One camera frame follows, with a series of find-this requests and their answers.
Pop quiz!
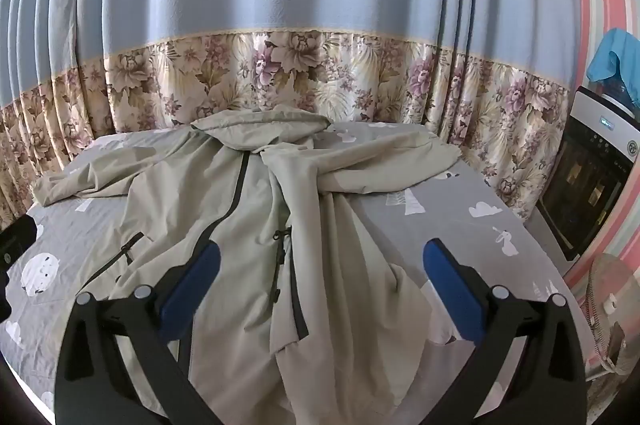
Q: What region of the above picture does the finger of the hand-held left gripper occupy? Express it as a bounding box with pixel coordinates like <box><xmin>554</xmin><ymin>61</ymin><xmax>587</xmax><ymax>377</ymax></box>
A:
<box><xmin>0</xmin><ymin>215</ymin><xmax>39</xmax><ymax>322</ymax></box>

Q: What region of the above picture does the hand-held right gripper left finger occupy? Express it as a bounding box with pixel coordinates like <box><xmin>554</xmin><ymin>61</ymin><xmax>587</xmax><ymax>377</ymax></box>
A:
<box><xmin>54</xmin><ymin>241</ymin><xmax>231</xmax><ymax>425</ymax></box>

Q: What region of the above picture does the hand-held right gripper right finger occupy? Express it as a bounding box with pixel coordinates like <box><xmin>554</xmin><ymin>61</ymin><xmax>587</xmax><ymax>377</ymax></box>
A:
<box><xmin>422</xmin><ymin>237</ymin><xmax>587</xmax><ymax>425</ymax></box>

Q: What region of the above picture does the beige hooded jacket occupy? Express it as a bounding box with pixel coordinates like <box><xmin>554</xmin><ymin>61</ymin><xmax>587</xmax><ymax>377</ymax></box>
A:
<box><xmin>32</xmin><ymin>105</ymin><xmax>463</xmax><ymax>425</ymax></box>

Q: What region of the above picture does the grey printed bed sheet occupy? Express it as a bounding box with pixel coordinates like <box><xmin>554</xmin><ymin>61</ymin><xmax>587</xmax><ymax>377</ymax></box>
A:
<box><xmin>0</xmin><ymin>120</ymin><xmax>601</xmax><ymax>425</ymax></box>

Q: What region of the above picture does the beige electric fan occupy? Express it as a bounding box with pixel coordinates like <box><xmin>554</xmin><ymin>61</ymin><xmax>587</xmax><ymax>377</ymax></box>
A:
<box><xmin>565</xmin><ymin>252</ymin><xmax>640</xmax><ymax>408</ymax></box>

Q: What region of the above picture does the water dispenser bottle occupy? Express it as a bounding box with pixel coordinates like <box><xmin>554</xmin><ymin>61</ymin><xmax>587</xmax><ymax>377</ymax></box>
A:
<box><xmin>600</xmin><ymin>72</ymin><xmax>640</xmax><ymax>122</ymax></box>

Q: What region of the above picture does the blue cloth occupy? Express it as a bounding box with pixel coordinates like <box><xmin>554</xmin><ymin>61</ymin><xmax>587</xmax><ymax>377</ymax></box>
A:
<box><xmin>586</xmin><ymin>28</ymin><xmax>640</xmax><ymax>84</ymax></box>

